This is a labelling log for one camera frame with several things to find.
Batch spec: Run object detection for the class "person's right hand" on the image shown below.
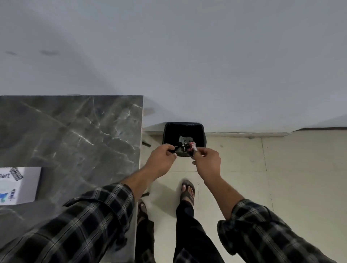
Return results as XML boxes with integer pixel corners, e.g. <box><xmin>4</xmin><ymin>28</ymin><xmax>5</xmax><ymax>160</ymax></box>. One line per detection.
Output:
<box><xmin>192</xmin><ymin>147</ymin><xmax>222</xmax><ymax>185</ymax></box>

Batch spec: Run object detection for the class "person's left hand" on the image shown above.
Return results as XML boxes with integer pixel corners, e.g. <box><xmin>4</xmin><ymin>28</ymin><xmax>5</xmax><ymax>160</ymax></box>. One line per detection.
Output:
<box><xmin>141</xmin><ymin>144</ymin><xmax>177</xmax><ymax>182</ymax></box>

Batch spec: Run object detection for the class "black plastic scrap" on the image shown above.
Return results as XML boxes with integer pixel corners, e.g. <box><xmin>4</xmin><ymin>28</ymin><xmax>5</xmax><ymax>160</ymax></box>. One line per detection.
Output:
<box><xmin>169</xmin><ymin>143</ymin><xmax>195</xmax><ymax>158</ymax></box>

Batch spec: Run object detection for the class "person's left forearm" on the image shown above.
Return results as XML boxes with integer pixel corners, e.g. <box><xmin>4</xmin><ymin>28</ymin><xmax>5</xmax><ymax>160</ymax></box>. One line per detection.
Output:
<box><xmin>0</xmin><ymin>167</ymin><xmax>158</xmax><ymax>263</ymax></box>

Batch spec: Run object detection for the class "person's right forearm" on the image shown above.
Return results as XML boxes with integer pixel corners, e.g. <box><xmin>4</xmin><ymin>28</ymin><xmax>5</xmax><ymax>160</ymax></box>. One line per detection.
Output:
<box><xmin>203</xmin><ymin>173</ymin><xmax>339</xmax><ymax>263</ymax></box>

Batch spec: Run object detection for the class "black trash bin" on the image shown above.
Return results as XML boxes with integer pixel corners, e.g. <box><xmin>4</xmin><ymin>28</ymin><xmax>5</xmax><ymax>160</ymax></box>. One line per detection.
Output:
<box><xmin>163</xmin><ymin>122</ymin><xmax>207</xmax><ymax>158</ymax></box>

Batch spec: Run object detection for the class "person's right sandalled foot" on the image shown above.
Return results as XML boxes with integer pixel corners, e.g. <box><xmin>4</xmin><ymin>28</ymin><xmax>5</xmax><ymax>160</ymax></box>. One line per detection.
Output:
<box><xmin>180</xmin><ymin>180</ymin><xmax>196</xmax><ymax>207</ymax></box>

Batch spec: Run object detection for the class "person's sandalled foot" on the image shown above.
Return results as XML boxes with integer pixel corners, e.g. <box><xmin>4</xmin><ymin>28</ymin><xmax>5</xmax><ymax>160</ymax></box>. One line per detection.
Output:
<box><xmin>137</xmin><ymin>200</ymin><xmax>148</xmax><ymax>226</ymax></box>
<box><xmin>180</xmin><ymin>180</ymin><xmax>196</xmax><ymax>207</ymax></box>

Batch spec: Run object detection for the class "person's left sandalled foot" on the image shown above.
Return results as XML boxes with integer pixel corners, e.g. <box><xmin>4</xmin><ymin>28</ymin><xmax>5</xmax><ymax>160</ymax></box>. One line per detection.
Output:
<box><xmin>137</xmin><ymin>200</ymin><xmax>148</xmax><ymax>226</ymax></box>

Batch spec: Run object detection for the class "person's right trouser leg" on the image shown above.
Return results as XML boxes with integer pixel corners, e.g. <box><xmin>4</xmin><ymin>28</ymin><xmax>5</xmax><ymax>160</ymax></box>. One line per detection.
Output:
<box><xmin>173</xmin><ymin>201</ymin><xmax>225</xmax><ymax>263</ymax></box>

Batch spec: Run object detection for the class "person's trouser leg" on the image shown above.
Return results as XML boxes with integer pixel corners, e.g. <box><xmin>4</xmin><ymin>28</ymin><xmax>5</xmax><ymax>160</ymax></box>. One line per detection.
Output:
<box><xmin>134</xmin><ymin>219</ymin><xmax>155</xmax><ymax>263</ymax></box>
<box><xmin>173</xmin><ymin>201</ymin><xmax>225</xmax><ymax>263</ymax></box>

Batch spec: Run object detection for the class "person's left trouser leg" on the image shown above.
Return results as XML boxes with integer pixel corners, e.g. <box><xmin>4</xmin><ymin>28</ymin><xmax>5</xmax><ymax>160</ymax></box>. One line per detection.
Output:
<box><xmin>134</xmin><ymin>219</ymin><xmax>155</xmax><ymax>263</ymax></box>

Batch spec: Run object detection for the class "white printed cardboard box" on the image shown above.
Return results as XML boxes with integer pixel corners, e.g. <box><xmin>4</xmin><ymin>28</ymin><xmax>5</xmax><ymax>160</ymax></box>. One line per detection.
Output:
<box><xmin>0</xmin><ymin>167</ymin><xmax>42</xmax><ymax>206</ymax></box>

